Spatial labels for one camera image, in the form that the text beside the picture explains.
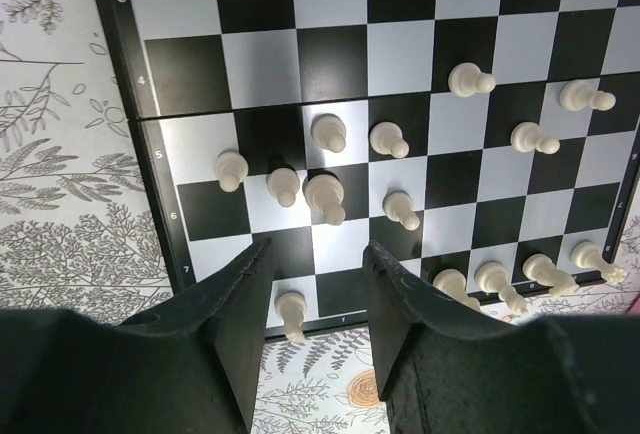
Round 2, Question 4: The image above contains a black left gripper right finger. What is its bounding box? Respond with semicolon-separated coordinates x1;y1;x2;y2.
363;242;639;433

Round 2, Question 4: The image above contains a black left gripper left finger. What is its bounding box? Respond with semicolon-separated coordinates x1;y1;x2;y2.
1;239;273;433

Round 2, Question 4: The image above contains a white bishop piece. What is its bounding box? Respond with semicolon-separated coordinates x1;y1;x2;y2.
474;261;528;314

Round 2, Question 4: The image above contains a black and grey chessboard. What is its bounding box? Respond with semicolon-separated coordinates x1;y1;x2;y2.
96;0;639;329

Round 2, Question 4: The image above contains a floral tablecloth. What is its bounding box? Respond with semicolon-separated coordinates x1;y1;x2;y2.
1;0;639;433

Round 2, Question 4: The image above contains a white rook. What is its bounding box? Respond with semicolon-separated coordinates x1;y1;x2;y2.
570;241;627;283

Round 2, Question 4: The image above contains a pink plastic box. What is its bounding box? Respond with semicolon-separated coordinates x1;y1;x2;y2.
623;294;640;314

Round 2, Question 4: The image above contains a white pawn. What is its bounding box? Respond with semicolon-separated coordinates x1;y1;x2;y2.
448;62;496;98

